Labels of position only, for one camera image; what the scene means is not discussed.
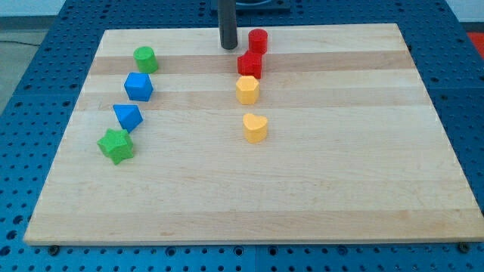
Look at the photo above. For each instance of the green star block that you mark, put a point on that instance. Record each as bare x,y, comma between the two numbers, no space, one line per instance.
116,145

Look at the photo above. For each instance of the yellow hexagon block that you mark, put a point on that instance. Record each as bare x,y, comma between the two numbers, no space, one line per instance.
247,90

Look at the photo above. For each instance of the green cylinder block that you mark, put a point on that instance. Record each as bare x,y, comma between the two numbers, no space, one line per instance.
145,59

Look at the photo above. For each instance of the light wooden board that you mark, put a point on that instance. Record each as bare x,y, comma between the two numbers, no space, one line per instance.
355,151

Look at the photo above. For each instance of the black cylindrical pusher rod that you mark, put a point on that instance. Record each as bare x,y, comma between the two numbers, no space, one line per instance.
227,24

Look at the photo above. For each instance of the blue hexagon block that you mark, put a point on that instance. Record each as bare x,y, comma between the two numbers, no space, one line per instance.
138,86

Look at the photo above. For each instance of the red cylinder block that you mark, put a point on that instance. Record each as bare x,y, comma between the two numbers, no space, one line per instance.
258,41

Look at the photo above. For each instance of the red pentagon block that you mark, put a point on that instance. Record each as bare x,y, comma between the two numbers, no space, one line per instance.
250,64

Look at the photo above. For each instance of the blue triangle block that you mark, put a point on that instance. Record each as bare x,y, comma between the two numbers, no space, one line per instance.
128,115

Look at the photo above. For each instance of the yellow heart block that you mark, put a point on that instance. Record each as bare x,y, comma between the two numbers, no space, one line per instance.
255,128

